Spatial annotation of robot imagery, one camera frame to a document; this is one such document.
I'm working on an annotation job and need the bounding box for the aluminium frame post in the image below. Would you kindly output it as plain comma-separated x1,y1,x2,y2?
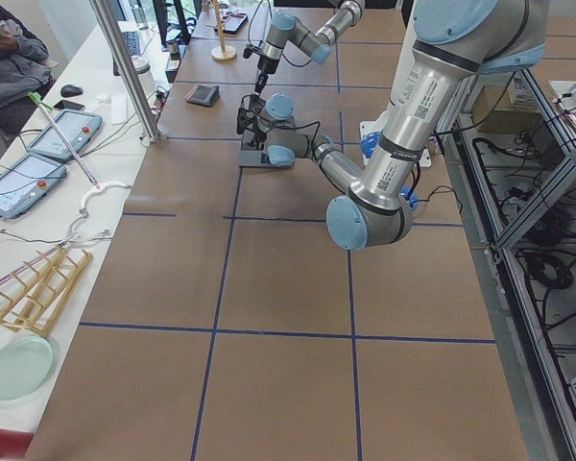
89,0,160,143

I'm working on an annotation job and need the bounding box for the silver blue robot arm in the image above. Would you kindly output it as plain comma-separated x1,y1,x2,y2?
244,1,366,94
237,1,549,250

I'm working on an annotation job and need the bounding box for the seated person in grey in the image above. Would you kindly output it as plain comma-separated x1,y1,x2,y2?
0,6,54,135

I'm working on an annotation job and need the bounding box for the grey pink folded cloth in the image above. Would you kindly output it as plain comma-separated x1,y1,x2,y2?
185,85,220,108

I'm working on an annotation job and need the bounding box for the wooden dish rack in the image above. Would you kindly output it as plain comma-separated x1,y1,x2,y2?
0,247,93,338

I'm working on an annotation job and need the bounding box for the grey laptop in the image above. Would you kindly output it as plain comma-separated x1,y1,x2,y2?
238,133,285,168

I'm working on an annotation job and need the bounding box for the pale green plate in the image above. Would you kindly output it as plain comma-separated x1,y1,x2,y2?
0,335,54,401

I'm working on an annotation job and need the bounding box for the black label box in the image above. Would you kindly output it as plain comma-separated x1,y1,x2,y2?
165,60,180,84

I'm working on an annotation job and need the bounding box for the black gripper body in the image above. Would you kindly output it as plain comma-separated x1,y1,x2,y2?
248,122,269,152
257,56,278,85

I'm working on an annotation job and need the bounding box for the teach pendant tablet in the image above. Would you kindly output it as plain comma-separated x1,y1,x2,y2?
0,154,67,219
26,109,103,162

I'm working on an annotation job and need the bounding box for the black computer mouse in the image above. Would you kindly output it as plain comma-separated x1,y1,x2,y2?
60,85,84,98

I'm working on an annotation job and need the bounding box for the wooden mug tree stand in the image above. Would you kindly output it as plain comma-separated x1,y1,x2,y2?
211,0,237,62

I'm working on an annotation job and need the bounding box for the black camera cable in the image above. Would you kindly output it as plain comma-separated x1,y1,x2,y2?
258,114,324,145

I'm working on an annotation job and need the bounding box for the lower teach pendant tablet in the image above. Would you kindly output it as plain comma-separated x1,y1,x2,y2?
0,154,67,219

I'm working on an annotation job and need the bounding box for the upper teach pendant tablet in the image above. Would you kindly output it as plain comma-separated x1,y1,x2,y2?
26,109,103,162

